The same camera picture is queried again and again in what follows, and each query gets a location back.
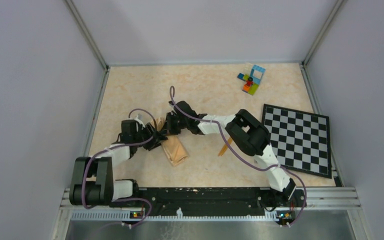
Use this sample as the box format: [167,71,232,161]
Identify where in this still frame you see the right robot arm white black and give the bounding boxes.
[169,101,296,206]

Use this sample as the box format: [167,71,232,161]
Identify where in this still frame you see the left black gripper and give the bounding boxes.
[133,122,168,151]

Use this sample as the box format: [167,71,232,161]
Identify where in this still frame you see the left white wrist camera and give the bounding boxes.
[134,114,145,126]

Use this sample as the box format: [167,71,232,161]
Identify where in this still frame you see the black white checkerboard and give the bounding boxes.
[261,104,332,179]

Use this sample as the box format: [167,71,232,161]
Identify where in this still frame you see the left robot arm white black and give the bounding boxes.
[69,119,168,209]

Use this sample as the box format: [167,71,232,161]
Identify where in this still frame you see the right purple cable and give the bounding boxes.
[168,85,308,227]

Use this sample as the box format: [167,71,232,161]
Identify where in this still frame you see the aluminium frame profile front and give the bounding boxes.
[60,187,361,224]

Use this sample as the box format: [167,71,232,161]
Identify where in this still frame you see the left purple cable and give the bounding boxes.
[80,107,158,229]

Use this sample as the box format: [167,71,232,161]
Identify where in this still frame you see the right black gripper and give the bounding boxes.
[160,112,189,137]

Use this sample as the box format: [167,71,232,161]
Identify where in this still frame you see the purple cable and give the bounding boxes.
[80,107,158,229]
[168,85,308,227]

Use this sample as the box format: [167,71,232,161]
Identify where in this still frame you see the orange plastic spoon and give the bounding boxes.
[217,137,233,157]

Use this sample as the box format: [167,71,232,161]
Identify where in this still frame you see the colourful toy brick model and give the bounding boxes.
[236,63,266,96]

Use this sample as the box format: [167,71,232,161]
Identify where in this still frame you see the peach cloth napkin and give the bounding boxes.
[156,117,189,167]

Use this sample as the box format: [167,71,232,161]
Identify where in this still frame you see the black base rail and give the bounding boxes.
[109,187,305,217]

